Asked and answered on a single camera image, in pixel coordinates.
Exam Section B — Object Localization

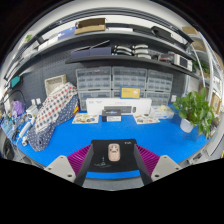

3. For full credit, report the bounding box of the small black box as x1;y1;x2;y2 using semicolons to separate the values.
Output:
101;108;123;123

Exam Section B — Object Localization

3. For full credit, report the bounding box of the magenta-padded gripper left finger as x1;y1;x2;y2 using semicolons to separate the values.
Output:
43;143;95;187

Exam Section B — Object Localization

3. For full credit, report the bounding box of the red blue checkered cloth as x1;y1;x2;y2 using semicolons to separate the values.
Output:
34;82;78;134

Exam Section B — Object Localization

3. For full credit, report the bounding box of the navy polka-dot cloth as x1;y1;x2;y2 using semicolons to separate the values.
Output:
26;94;80;152

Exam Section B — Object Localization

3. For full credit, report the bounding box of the yellow blue card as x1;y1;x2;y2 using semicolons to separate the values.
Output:
119;86;142;100

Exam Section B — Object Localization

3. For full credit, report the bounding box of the transparent pink computer mouse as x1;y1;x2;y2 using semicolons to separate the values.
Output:
107;142;122;163

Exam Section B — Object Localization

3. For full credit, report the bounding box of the colourful sticker sheet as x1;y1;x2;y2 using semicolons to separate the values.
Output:
132;113;161;125
71;112;100;125

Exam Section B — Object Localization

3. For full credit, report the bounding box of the clear plastic box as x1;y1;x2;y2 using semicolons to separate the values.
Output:
151;104;175;120

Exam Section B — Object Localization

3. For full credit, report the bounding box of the green potted plant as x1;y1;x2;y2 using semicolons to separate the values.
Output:
173;87;217;138

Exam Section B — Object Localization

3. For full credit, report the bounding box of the purple bag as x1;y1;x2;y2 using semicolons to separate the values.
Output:
11;99;26;117

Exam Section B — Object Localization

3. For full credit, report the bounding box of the white cylindrical tool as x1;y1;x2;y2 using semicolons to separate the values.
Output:
18;116;36;147

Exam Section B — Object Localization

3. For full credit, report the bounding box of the long white keyboard box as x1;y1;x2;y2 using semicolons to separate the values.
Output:
85;97;153;116

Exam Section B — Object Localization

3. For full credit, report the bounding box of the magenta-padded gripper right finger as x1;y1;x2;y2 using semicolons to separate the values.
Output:
133;144;183;186

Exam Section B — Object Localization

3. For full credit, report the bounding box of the teal holder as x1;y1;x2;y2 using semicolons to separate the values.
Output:
9;75;22;89

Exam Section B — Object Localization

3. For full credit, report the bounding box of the black mouse pad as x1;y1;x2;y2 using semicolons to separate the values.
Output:
87;138;141;173

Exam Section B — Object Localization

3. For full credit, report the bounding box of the white woven basket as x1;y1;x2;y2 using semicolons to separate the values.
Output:
44;73;68;98

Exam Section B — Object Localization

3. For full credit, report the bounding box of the dark wall shelf unit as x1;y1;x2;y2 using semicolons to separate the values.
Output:
4;14;224;101

